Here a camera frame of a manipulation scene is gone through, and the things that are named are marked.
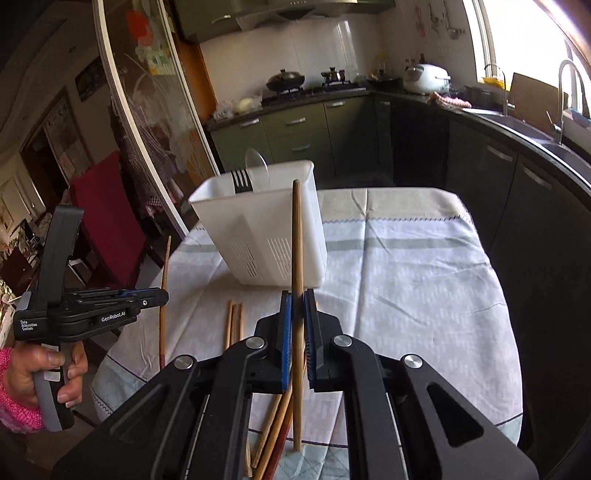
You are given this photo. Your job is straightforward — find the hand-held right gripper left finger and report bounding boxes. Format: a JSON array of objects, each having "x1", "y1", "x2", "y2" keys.
[{"x1": 51, "y1": 290, "x2": 294, "y2": 480}]

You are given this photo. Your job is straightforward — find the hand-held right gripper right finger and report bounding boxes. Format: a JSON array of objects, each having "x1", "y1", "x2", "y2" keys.
[{"x1": 302, "y1": 288, "x2": 541, "y2": 480}]

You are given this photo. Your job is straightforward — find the long wooden chopstick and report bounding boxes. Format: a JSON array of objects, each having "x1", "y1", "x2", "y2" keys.
[
  {"x1": 158, "y1": 235, "x2": 173, "y2": 369},
  {"x1": 291, "y1": 180, "x2": 305, "y2": 452}
]

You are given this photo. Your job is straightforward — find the bunch of wooden chopsticks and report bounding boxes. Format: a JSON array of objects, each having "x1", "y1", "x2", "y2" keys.
[{"x1": 221, "y1": 299, "x2": 306, "y2": 480}]

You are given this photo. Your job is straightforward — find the white plastic utensil basket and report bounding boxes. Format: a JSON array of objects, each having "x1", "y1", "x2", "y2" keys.
[{"x1": 188, "y1": 159, "x2": 328, "y2": 288}]

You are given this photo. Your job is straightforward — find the person's left hand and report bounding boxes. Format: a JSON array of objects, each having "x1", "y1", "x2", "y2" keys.
[{"x1": 1, "y1": 343, "x2": 89, "y2": 409}]

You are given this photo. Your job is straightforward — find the red wooden chair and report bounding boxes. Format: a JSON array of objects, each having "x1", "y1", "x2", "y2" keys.
[{"x1": 68, "y1": 151, "x2": 154, "y2": 296}]

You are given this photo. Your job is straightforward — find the quilted light green table cover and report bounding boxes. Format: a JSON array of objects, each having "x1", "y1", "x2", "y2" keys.
[{"x1": 277, "y1": 440, "x2": 354, "y2": 480}]

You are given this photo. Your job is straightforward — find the checked apron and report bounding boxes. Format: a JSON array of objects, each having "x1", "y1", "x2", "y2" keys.
[{"x1": 110, "y1": 98, "x2": 182, "y2": 219}]

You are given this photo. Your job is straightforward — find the translucent plastic spoon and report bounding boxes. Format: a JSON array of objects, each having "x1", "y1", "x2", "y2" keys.
[{"x1": 244, "y1": 148, "x2": 271, "y2": 192}]

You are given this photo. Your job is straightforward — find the sliding glass door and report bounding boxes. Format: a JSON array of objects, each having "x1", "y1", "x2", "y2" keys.
[{"x1": 91, "y1": 0, "x2": 223, "y2": 241}]

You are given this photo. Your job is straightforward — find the green drawer cabinet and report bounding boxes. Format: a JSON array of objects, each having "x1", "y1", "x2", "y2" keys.
[{"x1": 209, "y1": 95, "x2": 376, "y2": 186}]

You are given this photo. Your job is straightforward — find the white plastic bags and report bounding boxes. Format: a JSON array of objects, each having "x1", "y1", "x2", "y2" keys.
[{"x1": 214, "y1": 95, "x2": 264, "y2": 121}]

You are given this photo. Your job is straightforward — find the dark green counter cabinets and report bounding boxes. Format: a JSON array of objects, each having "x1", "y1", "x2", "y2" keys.
[{"x1": 373, "y1": 92, "x2": 591, "y2": 467}]

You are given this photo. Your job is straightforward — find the gas stove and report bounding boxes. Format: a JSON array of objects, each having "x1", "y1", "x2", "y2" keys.
[{"x1": 262, "y1": 83, "x2": 371, "y2": 100}]

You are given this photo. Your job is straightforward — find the black wok with lid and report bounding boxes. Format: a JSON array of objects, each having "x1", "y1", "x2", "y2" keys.
[{"x1": 265, "y1": 69, "x2": 307, "y2": 92}]

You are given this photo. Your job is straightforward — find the small black pot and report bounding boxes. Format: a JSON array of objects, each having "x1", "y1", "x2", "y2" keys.
[{"x1": 321, "y1": 66, "x2": 354, "y2": 86}]

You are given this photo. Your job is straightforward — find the black frying pan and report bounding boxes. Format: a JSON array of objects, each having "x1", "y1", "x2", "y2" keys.
[{"x1": 367, "y1": 69, "x2": 403, "y2": 91}]

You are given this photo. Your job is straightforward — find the red checked cloth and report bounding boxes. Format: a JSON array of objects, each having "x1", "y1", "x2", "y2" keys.
[{"x1": 429, "y1": 91, "x2": 472, "y2": 110}]

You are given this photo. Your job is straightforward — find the white rice cooker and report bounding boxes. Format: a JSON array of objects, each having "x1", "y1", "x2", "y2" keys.
[{"x1": 403, "y1": 64, "x2": 452, "y2": 96}]

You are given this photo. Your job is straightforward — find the steel pot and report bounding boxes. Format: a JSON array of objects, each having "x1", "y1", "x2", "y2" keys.
[{"x1": 464, "y1": 85, "x2": 493, "y2": 108}]

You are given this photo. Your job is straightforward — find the steel range hood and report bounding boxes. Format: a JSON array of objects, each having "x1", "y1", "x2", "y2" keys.
[{"x1": 173, "y1": 0, "x2": 398, "y2": 45}]

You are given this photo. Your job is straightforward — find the small steel faucet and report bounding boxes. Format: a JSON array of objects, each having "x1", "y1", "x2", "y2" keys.
[{"x1": 483, "y1": 63, "x2": 509, "y2": 117}]

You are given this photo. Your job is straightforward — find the brown cutting board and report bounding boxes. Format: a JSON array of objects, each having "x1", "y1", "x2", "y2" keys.
[{"x1": 510, "y1": 72, "x2": 570, "y2": 135}]

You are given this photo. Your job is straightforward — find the hanging kitchen tools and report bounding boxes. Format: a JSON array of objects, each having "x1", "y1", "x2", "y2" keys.
[{"x1": 413, "y1": 4, "x2": 465, "y2": 40}]

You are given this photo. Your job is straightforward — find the tall steel faucet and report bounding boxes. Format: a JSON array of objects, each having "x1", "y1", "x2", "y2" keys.
[{"x1": 551, "y1": 59, "x2": 590, "y2": 145}]

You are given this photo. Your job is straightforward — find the kitchen window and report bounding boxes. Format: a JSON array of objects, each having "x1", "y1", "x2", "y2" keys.
[{"x1": 462, "y1": 0, "x2": 591, "y2": 121}]

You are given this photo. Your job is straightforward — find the dark wall poster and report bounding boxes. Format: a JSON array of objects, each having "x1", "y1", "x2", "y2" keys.
[{"x1": 75, "y1": 57, "x2": 110, "y2": 103}]

